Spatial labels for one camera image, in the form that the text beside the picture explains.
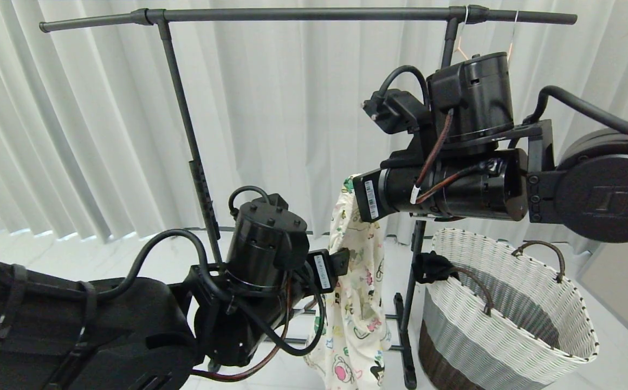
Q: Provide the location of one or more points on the black garment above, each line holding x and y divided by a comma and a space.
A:
434, 268

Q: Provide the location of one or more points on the pink clothes hanger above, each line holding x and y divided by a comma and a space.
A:
510, 49
462, 53

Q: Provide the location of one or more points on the white laundry basket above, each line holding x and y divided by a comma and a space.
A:
465, 336

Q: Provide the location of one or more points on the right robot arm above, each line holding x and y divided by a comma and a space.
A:
606, 200

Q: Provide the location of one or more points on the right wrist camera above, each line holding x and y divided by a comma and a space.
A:
395, 111

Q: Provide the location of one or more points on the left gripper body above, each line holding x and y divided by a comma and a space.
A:
324, 271

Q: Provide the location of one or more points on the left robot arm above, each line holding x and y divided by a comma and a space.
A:
102, 336

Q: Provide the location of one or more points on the black clothes rack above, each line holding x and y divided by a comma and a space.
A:
292, 13

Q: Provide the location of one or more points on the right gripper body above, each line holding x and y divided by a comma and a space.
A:
471, 189

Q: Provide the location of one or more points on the cream printed garment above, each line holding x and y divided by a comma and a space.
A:
357, 325

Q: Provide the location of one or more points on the white curtain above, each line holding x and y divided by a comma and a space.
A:
292, 108

